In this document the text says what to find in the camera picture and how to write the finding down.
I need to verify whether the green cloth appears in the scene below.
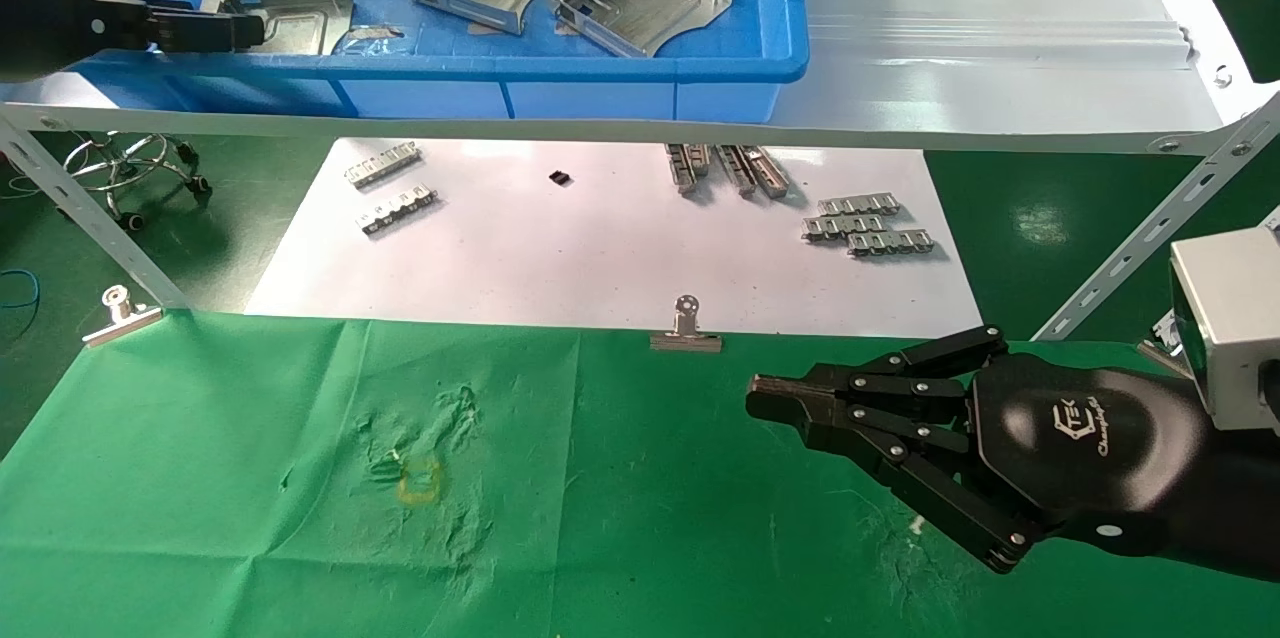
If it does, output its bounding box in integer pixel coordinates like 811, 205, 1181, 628
0, 310, 1280, 638

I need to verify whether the blue cable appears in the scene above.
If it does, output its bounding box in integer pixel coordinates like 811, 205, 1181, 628
0, 268, 41, 311

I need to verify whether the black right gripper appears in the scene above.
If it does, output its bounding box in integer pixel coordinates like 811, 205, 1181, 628
746, 325, 1206, 576

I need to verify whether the chrome stool base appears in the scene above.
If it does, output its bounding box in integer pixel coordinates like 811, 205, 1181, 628
62, 132, 213, 231

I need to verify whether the perforated white shelf brace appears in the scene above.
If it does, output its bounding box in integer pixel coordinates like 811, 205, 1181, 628
1035, 93, 1280, 341
0, 113, 191, 311

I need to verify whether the small notched metal strip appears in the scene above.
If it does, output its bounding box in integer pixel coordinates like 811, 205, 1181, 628
818, 195, 901, 218
848, 230, 935, 258
802, 214, 887, 243
358, 183, 438, 235
345, 142, 421, 189

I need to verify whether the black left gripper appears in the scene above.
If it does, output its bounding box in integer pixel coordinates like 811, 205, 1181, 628
0, 0, 266, 84

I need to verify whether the white metal shelf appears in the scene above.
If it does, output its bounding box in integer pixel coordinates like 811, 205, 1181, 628
0, 0, 1280, 156

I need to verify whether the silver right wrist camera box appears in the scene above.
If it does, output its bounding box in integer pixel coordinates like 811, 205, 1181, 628
1168, 226, 1280, 431

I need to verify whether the white paper sheet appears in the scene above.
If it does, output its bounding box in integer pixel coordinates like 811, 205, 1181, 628
245, 138, 983, 337

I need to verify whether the blue plastic bin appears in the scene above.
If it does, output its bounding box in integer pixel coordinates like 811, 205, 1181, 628
27, 0, 809, 124

